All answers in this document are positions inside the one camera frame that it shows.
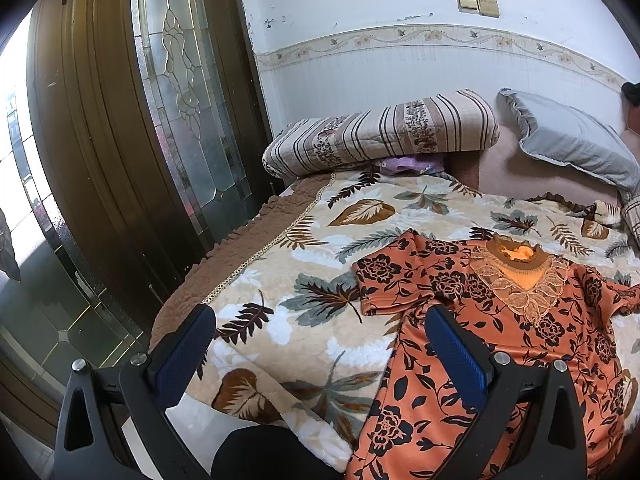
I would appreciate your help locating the person's dark trouser leg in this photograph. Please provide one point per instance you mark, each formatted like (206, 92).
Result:
(260, 455)

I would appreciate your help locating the pink bed sheet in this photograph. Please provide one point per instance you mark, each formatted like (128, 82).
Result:
(505, 175)

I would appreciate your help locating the dark hanging cloth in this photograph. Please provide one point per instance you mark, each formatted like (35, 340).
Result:
(9, 245)

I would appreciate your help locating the wooden door with leaded glass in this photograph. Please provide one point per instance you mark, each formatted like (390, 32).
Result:
(100, 110)

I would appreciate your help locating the orange floral shirt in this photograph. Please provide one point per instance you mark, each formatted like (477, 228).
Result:
(550, 320)

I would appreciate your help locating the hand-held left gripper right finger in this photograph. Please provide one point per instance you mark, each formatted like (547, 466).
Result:
(452, 355)

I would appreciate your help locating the grey pillow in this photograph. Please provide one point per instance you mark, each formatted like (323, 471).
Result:
(565, 140)

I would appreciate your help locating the striped folded quilt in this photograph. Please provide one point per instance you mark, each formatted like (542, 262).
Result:
(380, 130)

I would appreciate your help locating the dark object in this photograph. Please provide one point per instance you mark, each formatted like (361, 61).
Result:
(631, 94)

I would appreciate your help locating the purple cloth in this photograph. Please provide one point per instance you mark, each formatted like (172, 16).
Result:
(405, 165)

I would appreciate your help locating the brass light switch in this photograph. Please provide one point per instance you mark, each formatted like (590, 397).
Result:
(488, 6)
(466, 3)

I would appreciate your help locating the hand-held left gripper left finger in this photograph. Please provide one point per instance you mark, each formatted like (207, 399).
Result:
(180, 360)

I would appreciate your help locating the plaid cloth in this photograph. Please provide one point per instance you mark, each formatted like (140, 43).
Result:
(632, 220)

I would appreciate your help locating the leaf print blanket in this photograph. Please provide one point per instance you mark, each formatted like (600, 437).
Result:
(310, 260)

